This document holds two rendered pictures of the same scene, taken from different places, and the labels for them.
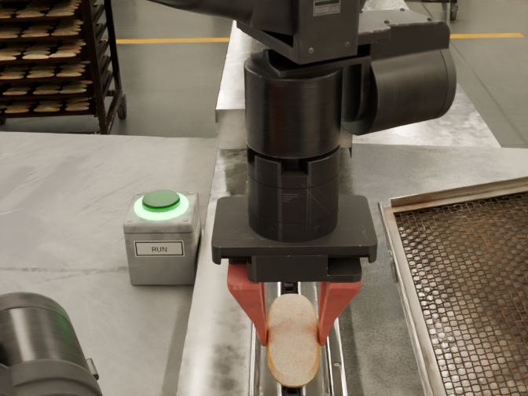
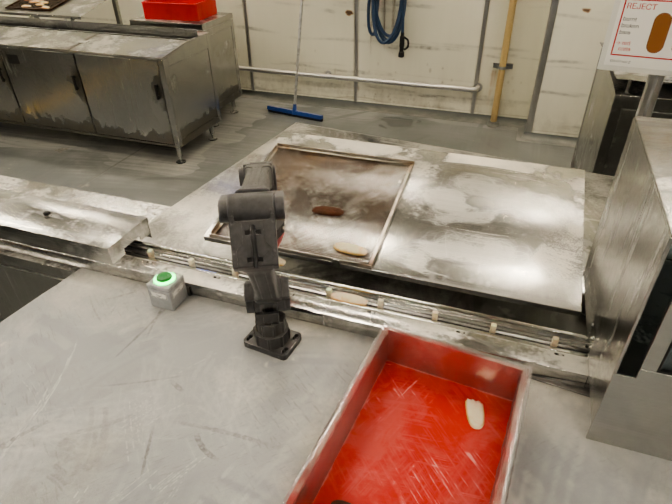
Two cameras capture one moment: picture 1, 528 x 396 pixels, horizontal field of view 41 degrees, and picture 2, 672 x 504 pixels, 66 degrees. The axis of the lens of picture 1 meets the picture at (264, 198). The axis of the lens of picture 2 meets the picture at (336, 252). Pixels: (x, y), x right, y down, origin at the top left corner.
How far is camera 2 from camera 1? 1.10 m
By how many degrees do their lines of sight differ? 60
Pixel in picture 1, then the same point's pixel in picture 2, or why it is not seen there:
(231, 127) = (114, 252)
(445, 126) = (139, 211)
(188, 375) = not seen: hidden behind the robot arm
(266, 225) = not seen: hidden behind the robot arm
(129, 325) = (196, 314)
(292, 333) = not seen: hidden behind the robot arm
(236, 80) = (81, 237)
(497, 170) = (185, 213)
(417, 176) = (170, 230)
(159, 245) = (178, 288)
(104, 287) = (168, 318)
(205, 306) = (218, 286)
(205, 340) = (234, 288)
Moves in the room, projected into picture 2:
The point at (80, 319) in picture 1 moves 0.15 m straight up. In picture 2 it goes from (182, 326) to (171, 279)
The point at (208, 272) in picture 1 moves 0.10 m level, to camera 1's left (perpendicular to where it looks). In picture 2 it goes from (200, 282) to (180, 305)
